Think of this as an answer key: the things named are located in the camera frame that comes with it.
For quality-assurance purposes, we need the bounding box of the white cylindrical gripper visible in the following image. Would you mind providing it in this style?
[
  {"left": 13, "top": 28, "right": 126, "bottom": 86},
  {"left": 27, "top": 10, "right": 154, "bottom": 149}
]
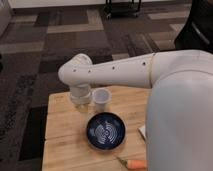
[{"left": 70, "top": 84, "right": 91, "bottom": 105}]

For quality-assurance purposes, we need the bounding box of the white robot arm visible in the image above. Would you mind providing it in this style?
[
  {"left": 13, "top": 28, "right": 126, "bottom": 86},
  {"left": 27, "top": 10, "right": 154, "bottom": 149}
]
[{"left": 58, "top": 49, "right": 213, "bottom": 171}]

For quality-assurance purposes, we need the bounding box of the dark blue patterned bowl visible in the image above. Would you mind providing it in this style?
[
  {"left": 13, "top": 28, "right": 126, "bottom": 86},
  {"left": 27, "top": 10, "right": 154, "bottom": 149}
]
[{"left": 86, "top": 112, "right": 126, "bottom": 150}]

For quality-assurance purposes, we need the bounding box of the white sponge block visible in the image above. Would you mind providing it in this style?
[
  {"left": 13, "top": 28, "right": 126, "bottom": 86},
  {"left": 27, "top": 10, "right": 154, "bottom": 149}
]
[{"left": 138, "top": 125, "right": 146, "bottom": 141}]

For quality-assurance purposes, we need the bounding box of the orange carrot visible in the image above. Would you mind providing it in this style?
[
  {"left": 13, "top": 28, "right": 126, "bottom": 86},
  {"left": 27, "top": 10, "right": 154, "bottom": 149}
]
[{"left": 118, "top": 158, "right": 147, "bottom": 170}]

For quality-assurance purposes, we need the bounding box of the black office chair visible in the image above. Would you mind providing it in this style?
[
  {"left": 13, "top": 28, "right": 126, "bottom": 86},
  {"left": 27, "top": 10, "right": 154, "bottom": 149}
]
[{"left": 174, "top": 0, "right": 213, "bottom": 54}]

